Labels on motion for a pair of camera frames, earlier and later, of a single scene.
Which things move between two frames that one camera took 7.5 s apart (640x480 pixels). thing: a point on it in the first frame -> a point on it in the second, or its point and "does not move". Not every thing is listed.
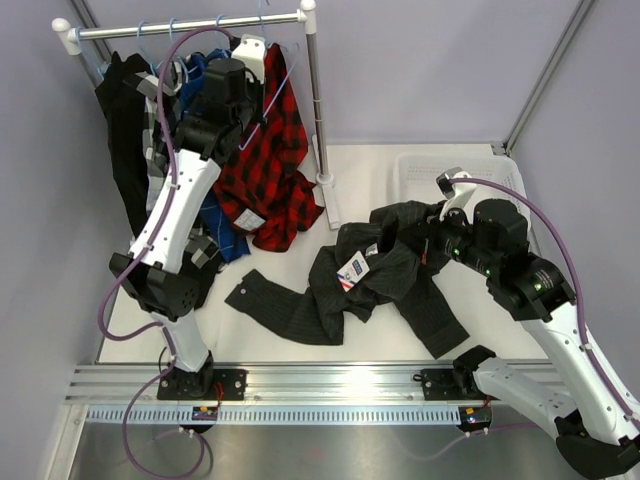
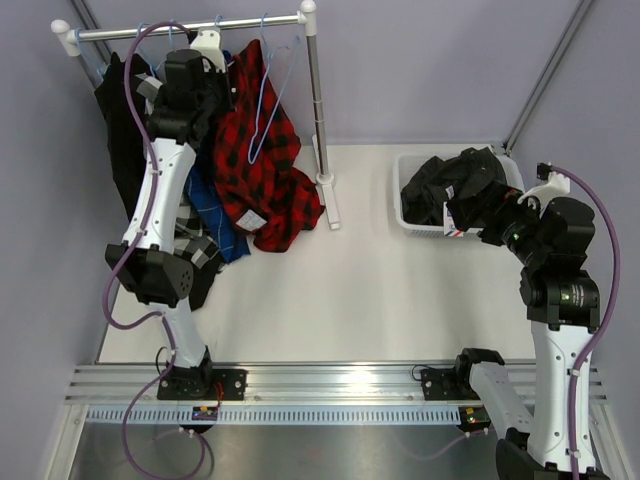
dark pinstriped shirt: x=387 y=258 -> x=425 y=192
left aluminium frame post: x=94 y=53 does not move
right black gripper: x=424 y=237 -> x=486 y=204
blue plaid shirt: x=219 y=219 does not move
